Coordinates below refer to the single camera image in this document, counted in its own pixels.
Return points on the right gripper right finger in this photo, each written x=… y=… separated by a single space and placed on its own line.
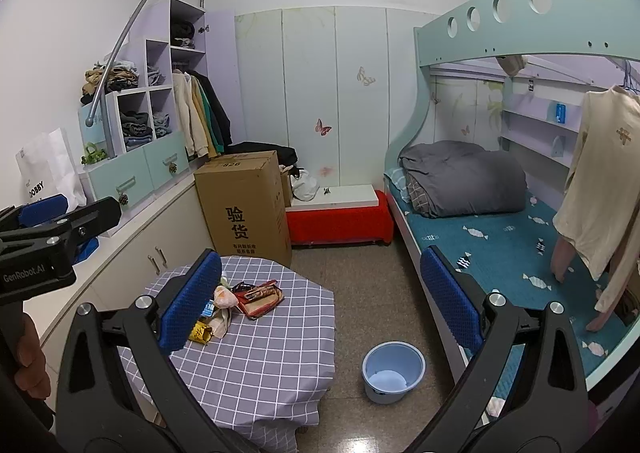
x=524 y=389

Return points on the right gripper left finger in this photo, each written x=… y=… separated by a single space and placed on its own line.
x=118 y=390

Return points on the cream hanging sweater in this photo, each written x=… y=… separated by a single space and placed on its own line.
x=598 y=221

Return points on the blue plastic bag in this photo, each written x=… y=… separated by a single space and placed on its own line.
x=85 y=250

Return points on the white plastic bag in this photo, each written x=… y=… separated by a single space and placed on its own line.
x=304 y=186

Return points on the grey folded duvet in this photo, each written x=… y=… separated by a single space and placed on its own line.
x=453 y=179

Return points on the grey checked tablecloth table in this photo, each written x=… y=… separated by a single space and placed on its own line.
x=265 y=378

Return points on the person's left hand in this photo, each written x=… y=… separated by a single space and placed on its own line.
x=32 y=376

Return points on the black clothes pile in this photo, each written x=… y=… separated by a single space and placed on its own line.
x=286 y=155

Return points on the yellow snack wrapper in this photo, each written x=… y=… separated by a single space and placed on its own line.
x=201 y=333

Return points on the hanging jackets row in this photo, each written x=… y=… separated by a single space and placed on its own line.
x=203 y=121

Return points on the light blue plastic bucket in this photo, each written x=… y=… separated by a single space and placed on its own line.
x=391 y=370

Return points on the red brown paper bag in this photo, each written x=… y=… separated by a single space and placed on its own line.
x=254 y=301

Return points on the teal candy-print mattress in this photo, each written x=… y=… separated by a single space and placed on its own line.
x=511 y=253

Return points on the pink orange plastic wrapper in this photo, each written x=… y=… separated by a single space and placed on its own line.
x=224 y=298

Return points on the red covered low bench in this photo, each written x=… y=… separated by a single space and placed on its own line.
x=356 y=225

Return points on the white low cabinet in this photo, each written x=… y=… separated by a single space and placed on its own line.
x=166 y=234

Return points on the large cardboard box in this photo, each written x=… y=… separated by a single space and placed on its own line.
x=242 y=200

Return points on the lilac stair shelf unit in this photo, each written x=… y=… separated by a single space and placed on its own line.
x=175 y=33

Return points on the grey metal handrail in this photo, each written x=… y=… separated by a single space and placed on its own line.
x=130 y=31

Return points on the white paper shopping bag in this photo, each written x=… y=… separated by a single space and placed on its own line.
x=47 y=170

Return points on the teal bunk bed frame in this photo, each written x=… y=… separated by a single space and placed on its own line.
x=511 y=75

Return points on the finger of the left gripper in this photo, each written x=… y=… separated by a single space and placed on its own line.
x=75 y=227
x=36 y=213

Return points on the brown paper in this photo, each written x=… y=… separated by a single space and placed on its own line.
x=220 y=322

